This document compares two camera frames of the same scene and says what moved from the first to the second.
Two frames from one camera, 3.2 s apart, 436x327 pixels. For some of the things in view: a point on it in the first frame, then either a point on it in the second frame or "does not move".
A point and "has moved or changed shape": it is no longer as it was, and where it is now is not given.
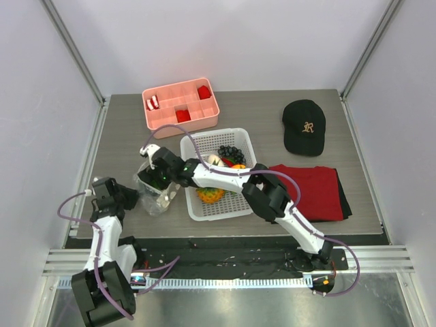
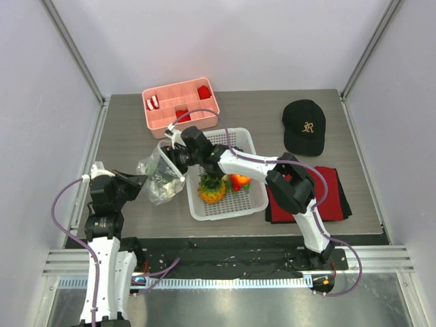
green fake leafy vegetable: (154, 183) has moved or changed shape
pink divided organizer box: (191, 105) does not move
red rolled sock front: (182, 116) does not move
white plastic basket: (209, 141) does not move
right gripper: (154, 178) to (174, 156)
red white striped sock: (152, 103) does not move
